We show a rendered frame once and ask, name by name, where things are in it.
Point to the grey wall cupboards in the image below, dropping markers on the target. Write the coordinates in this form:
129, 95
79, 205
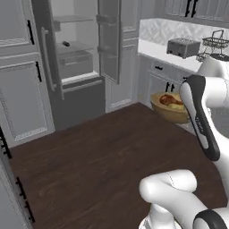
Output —
208, 10

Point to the grey tall cupboard door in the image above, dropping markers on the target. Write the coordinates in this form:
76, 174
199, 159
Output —
15, 23
21, 101

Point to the grey freezer drawer front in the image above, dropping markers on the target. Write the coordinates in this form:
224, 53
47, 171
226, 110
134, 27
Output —
80, 103

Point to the tan wooden bowl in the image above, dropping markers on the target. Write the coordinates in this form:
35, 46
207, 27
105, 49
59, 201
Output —
167, 112

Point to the grey fridge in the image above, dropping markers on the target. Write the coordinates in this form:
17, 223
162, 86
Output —
77, 101

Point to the grey tall cupboard lower door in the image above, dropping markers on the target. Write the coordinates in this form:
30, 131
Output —
21, 101

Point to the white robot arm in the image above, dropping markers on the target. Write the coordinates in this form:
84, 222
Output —
179, 193

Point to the yellow potato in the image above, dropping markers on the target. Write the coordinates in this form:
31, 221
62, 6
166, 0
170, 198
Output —
179, 107

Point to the small dark item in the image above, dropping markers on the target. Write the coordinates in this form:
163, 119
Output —
66, 43

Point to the brown chicken drumstick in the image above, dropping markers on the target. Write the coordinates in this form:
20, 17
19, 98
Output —
167, 99

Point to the grey narrow cupboard run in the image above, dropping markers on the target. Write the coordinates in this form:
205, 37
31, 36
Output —
126, 74

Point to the grey fridge door with shelves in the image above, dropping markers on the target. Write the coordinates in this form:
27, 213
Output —
109, 35

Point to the silver toaster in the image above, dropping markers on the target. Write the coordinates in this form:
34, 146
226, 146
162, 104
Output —
182, 47

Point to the grey tall cupboard upper door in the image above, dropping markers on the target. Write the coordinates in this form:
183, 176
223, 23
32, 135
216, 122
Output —
15, 23

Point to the grey fridge crisper bin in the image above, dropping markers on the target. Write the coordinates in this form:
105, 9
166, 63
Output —
75, 63

